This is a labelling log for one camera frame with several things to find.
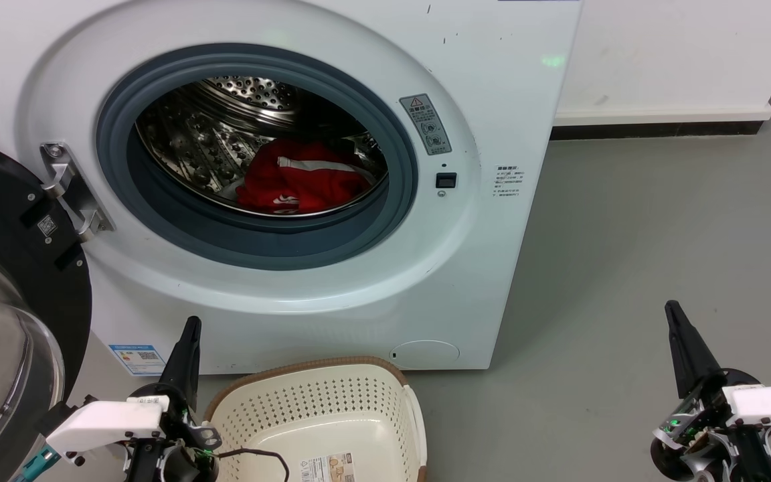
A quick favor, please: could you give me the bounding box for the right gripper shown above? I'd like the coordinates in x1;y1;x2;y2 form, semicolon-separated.
650;300;771;482

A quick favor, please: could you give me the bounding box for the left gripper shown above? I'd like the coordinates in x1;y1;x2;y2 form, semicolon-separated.
124;316;223;482

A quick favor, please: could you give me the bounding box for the red garment with white stripe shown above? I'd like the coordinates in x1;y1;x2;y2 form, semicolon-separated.
236;139;374;216

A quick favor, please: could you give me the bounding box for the cream perforated laundry basket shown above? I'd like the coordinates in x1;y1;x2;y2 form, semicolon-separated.
202;356;428;482

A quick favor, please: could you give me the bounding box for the printed paper label card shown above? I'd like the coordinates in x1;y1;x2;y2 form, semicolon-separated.
300;453;356;482

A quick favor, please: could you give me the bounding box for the stainless steel washing machine drum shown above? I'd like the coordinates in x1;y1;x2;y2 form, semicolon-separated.
135;76;390;218

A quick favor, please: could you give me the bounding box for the blue energy label sticker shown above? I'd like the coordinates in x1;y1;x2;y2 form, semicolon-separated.
108;343;167;376

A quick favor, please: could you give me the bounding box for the grey rubber door gasket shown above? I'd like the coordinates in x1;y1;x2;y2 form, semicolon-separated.
96;43;420;272

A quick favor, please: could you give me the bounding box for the silver metal door hinge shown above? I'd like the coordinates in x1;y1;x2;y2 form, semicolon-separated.
39;142;116;243

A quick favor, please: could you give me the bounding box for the white front-load washing machine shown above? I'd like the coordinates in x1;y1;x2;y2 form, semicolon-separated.
0;0;584;376

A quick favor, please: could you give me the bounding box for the round white filter cover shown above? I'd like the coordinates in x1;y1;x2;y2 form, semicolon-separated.
389;339;460;370

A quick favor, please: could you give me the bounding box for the small printed instruction sticker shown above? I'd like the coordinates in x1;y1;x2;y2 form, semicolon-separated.
494;164;526;197

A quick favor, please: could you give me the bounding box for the grey warning sticker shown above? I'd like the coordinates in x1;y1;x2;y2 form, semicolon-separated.
399;93;453;156

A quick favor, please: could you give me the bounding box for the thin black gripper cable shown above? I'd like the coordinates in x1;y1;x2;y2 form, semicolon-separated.
215;447;290;482

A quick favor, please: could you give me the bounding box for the teal cable connector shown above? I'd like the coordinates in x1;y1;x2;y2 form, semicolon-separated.
14;445;60;482

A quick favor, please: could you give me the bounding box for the dark wall baseboard strip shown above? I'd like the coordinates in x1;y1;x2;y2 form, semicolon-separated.
549;104;771;141

